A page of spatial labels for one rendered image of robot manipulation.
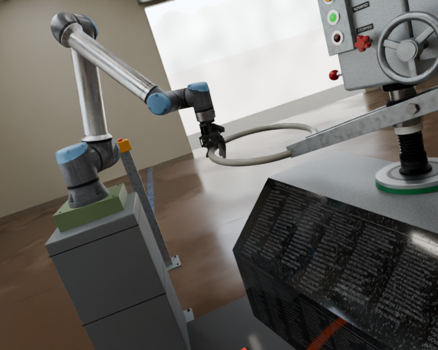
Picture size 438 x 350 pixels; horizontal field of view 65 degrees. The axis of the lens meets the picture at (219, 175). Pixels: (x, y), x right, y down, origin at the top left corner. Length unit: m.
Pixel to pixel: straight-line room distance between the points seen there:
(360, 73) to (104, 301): 1.40
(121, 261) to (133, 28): 6.49
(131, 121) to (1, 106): 2.47
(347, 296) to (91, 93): 1.40
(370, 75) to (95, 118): 1.27
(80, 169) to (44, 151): 6.27
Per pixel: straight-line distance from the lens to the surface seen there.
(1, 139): 8.16
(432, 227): 0.89
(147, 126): 7.61
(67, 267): 1.69
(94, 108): 1.80
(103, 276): 1.69
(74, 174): 1.69
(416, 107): 1.00
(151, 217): 2.75
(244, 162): 1.32
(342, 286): 0.98
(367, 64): 0.99
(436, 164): 1.17
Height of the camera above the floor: 1.27
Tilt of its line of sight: 14 degrees down
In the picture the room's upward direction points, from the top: 18 degrees counter-clockwise
